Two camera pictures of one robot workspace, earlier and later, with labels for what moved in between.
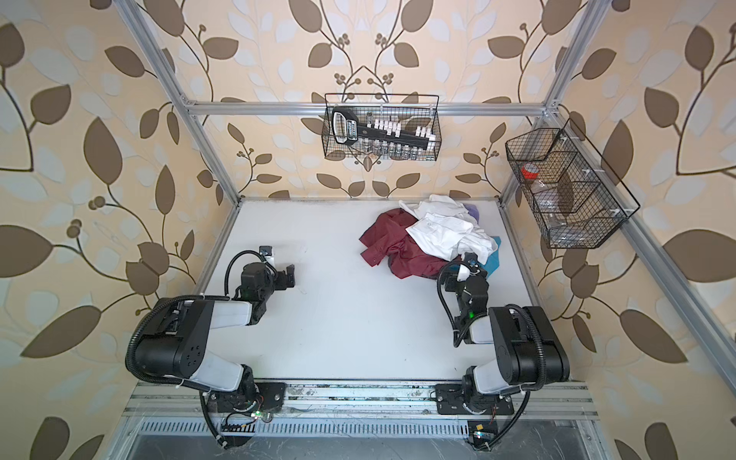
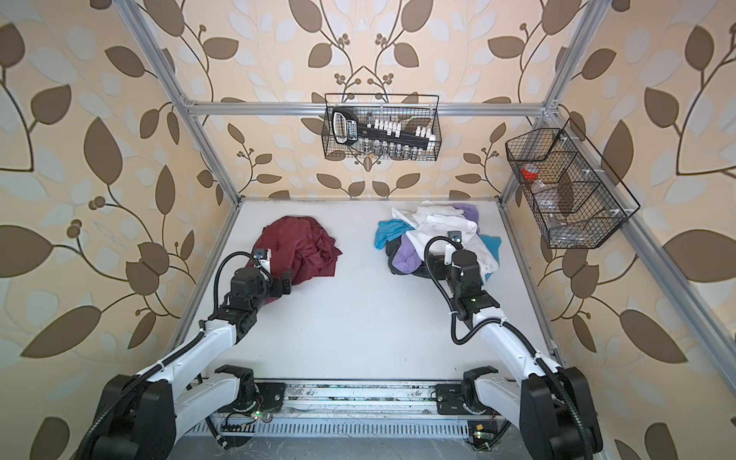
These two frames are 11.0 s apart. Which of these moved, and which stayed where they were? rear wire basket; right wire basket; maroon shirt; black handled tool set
Moved: maroon shirt
Stayed: black handled tool set; right wire basket; rear wire basket
